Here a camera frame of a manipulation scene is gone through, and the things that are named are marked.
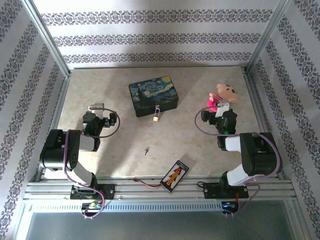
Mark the thin aluminium table rail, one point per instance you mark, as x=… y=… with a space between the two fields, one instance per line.
x=150 y=67

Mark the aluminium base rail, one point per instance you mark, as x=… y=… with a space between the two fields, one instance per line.
x=150 y=193

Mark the aluminium frame post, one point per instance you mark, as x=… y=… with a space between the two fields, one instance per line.
x=47 y=37
x=268 y=35

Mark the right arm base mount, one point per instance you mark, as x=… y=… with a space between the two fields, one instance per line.
x=212 y=192

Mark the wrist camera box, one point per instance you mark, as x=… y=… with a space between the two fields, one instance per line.
x=98 y=107
x=223 y=107

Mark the small controller board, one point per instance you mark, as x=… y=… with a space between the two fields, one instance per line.
x=228 y=206
x=92 y=205

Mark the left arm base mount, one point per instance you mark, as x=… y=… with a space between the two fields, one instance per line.
x=110 y=191

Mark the starry night painted box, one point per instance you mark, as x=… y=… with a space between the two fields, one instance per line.
x=152 y=92

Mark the brass padlock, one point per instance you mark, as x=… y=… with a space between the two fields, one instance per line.
x=156 y=118

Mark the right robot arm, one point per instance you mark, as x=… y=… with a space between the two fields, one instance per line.
x=260 y=155

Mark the aluminium side rail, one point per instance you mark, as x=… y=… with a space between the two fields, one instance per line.
x=58 y=110
x=259 y=112

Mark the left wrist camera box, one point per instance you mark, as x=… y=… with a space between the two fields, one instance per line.
x=98 y=107

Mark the small metal key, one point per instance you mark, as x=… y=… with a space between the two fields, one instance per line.
x=146 y=150

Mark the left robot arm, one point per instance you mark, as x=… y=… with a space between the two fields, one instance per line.
x=57 y=152

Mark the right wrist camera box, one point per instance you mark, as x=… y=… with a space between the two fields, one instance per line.
x=223 y=107

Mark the pink plush pig toy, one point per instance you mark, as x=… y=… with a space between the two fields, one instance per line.
x=226 y=91

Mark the grey metal lower shelf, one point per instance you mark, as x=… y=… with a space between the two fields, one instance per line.
x=162 y=226

